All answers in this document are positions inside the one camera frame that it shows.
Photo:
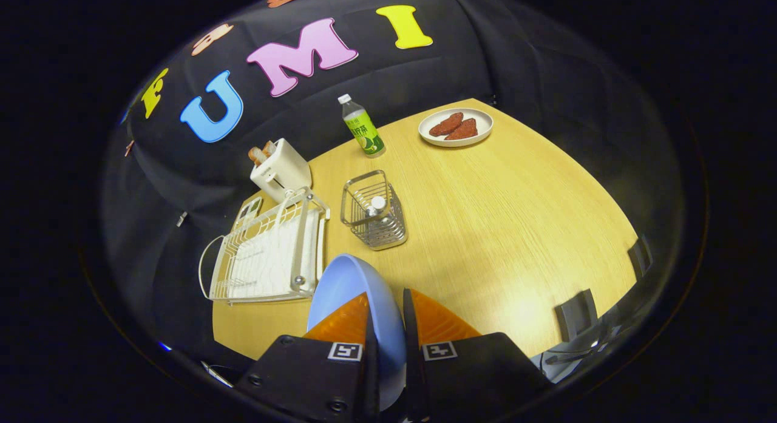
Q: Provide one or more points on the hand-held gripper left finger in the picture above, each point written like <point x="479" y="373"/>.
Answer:
<point x="373" y="386"/>

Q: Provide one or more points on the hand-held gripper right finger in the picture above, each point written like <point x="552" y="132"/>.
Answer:
<point x="413" y="374"/>

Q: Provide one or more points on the light blue plate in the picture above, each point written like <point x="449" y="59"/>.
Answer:
<point x="349" y="283"/>

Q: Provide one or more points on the silver spoon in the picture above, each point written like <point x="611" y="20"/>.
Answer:
<point x="377" y="203"/>

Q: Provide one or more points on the white compartment condiment dish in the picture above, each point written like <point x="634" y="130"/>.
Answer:
<point x="249" y="210"/>

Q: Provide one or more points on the white round plate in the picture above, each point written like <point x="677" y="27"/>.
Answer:
<point x="483" y="122"/>

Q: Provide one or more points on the dark grey chair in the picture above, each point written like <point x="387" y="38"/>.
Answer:
<point x="640" y="258"/>
<point x="575" y="315"/>

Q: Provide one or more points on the white toaster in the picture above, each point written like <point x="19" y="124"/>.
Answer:
<point x="288" y="165"/>

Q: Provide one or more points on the green label drink bottle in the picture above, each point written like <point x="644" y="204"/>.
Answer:
<point x="364" y="131"/>

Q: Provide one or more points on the red meat piece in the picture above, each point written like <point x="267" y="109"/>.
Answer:
<point x="462" y="130"/>
<point x="446" y="124"/>

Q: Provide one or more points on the toasted bread slice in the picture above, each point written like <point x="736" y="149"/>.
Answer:
<point x="269" y="148"/>
<point x="257" y="155"/>

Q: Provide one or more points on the black backdrop cloth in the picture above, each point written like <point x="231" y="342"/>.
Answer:
<point x="425" y="71"/>

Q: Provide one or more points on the red clip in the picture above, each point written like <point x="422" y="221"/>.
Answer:
<point x="129" y="148"/>

